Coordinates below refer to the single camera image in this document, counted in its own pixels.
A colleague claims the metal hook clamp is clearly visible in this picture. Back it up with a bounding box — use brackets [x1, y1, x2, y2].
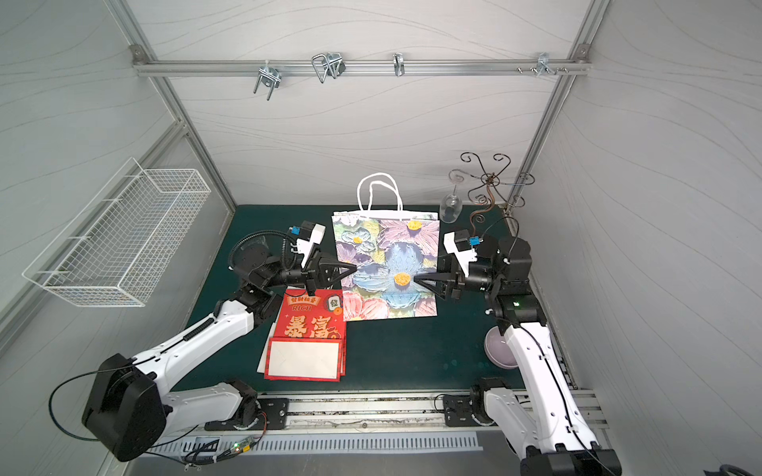
[393, 53, 405, 77]
[516, 53, 569, 77]
[252, 63, 282, 101]
[311, 53, 346, 83]

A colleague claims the white vent grille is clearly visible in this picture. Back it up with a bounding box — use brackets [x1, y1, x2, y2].
[154, 432, 483, 458]

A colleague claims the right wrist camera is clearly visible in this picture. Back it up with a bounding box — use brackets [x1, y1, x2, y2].
[443, 229, 481, 278]

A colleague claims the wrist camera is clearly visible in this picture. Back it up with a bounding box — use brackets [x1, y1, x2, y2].
[289, 221, 325, 269]
[443, 229, 481, 278]

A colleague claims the wine glass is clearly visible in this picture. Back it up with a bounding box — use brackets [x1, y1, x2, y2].
[439, 186, 464, 224]

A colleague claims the horizontal aluminium rail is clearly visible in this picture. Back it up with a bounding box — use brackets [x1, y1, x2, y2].
[133, 57, 593, 79]

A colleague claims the rightmost metal hook clamp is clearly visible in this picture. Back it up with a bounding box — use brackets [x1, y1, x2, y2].
[516, 53, 569, 77]

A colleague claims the pink bowl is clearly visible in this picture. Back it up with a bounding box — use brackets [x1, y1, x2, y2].
[483, 326, 519, 370]

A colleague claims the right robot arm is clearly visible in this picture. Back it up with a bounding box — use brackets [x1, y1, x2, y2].
[414, 230, 623, 475]

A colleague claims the white wire basket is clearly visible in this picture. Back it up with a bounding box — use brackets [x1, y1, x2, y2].
[22, 158, 210, 307]

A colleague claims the red paper bag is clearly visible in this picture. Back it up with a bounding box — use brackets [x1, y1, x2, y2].
[261, 337, 344, 382]
[257, 288, 346, 382]

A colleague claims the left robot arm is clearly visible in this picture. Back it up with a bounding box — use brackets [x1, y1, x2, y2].
[81, 223, 357, 462]

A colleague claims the scrolled metal glass rack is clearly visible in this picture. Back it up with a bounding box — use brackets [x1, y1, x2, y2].
[448, 152, 536, 237]

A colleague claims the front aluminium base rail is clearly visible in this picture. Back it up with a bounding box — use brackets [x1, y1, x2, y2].
[148, 389, 608, 438]

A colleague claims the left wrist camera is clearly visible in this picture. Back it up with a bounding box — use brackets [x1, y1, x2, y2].
[289, 221, 325, 269]

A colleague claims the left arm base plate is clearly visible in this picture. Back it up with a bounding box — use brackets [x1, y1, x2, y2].
[204, 398, 290, 432]

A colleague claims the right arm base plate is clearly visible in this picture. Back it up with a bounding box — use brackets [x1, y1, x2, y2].
[437, 394, 494, 428]

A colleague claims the floral paper bag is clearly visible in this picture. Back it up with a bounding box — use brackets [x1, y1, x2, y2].
[331, 173, 440, 321]

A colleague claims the leftmost metal hook clamp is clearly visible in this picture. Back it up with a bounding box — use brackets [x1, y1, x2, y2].
[252, 63, 282, 101]

